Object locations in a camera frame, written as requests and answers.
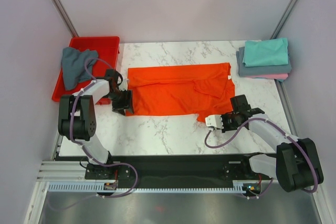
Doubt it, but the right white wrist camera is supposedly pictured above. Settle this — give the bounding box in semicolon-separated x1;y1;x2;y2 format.
205;114;223;130

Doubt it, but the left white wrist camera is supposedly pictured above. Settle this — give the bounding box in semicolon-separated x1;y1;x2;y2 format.
118;78;129;91

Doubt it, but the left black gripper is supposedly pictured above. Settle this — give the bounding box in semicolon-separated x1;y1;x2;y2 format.
104;89;134;116

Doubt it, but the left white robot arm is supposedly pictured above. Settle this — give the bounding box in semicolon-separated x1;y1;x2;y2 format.
58;69;134;179

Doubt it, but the orange t shirt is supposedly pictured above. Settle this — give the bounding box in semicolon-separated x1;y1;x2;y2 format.
126;62;235;122

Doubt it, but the grey-blue folded t shirt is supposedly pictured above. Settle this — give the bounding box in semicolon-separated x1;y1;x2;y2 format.
236;47;292;77

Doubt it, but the pink folded t shirt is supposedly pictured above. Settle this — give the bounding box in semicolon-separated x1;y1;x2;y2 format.
257;73;288;82

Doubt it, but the teal folded t shirt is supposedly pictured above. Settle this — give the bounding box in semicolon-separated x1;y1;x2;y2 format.
243;38;289;67

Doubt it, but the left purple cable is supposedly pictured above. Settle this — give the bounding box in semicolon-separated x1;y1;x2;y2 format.
68;57;139;211

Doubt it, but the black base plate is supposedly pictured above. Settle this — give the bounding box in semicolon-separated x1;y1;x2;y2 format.
88;154;270;190

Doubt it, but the red plastic bin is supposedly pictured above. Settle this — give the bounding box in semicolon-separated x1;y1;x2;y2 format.
52;36;120;102

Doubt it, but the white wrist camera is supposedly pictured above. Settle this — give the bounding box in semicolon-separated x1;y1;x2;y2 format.
118;78;129;91
205;114;223;130

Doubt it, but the aluminium frame rail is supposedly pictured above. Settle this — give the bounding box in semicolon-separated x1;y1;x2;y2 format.
37;161;86;182

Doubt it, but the white slotted cable duct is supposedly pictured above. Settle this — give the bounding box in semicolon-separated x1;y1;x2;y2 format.
48;180;246;194

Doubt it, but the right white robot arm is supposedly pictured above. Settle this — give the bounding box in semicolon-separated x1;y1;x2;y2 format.
220;95;324;193

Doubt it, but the grey crumpled t shirt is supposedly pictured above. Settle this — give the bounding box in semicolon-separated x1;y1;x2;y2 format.
61;47;98;91

